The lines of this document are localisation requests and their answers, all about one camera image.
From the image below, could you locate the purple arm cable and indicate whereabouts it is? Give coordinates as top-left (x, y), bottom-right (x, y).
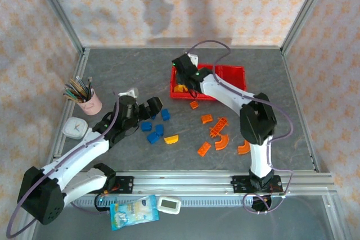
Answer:
top-left (6, 90), bottom-right (120, 239)
top-left (191, 39), bottom-right (295, 215)

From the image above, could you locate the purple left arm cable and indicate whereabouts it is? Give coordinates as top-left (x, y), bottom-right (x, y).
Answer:
top-left (6, 90), bottom-right (120, 239)

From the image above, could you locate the green pencil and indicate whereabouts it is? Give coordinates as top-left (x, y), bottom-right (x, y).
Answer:
top-left (62, 90), bottom-right (84, 102)

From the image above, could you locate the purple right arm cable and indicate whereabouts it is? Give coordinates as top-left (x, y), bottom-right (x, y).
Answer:
top-left (191, 39), bottom-right (295, 215)

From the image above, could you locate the blue white snack bag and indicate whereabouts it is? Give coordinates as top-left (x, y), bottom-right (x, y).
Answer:
top-left (109, 194), bottom-right (160, 232)

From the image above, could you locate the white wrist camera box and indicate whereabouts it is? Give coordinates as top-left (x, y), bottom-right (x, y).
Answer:
top-left (187, 52), bottom-right (200, 67)
top-left (118, 88), bottom-right (140, 99)

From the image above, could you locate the orange curved lego piece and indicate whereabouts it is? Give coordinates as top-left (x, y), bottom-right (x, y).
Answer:
top-left (237, 139), bottom-right (251, 155)
top-left (214, 134), bottom-right (230, 151)

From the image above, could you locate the orange lego plate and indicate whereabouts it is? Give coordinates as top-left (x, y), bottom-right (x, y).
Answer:
top-left (196, 142), bottom-right (212, 157)

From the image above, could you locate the grey pencil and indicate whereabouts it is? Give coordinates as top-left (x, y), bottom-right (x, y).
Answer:
top-left (75, 76), bottom-right (89, 100)

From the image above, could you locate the aluminium frame leg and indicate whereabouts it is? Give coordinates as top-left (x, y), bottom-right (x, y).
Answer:
top-left (13, 220), bottom-right (37, 240)
top-left (322, 194), bottom-right (347, 240)

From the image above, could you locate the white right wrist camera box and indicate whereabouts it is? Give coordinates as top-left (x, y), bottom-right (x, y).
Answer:
top-left (187, 52), bottom-right (200, 67)

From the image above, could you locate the white digital timer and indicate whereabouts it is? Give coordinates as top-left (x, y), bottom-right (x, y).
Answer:
top-left (156, 196), bottom-right (181, 215)

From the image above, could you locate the white alarm clock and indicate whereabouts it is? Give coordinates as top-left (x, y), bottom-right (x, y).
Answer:
top-left (61, 116), bottom-right (88, 140)

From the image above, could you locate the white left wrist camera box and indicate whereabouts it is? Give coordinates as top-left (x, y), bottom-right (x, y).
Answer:
top-left (118, 88), bottom-right (140, 99)

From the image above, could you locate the yellow pencil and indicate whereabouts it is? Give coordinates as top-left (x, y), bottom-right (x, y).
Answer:
top-left (64, 83), bottom-right (85, 102)

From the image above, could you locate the aluminium side rail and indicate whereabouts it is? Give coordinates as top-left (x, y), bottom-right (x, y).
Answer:
top-left (46, 48), bottom-right (91, 173)
top-left (281, 50), bottom-right (321, 173)

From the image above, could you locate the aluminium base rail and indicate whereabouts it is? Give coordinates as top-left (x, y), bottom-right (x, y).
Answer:
top-left (29, 170), bottom-right (337, 196)

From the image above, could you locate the grey slotted cable duct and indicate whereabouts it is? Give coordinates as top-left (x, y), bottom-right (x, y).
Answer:
top-left (67, 197), bottom-right (324, 207)

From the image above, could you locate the aluminium back rail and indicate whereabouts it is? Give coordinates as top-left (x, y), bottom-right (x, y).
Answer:
top-left (83, 44), bottom-right (284, 51)

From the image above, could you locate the pink pencil cup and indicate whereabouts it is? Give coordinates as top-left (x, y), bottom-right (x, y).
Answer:
top-left (77, 88), bottom-right (102, 116)

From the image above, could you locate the aluminium frame post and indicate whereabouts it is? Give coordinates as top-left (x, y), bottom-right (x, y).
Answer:
top-left (30, 0), bottom-right (87, 54)
top-left (280, 0), bottom-right (335, 55)

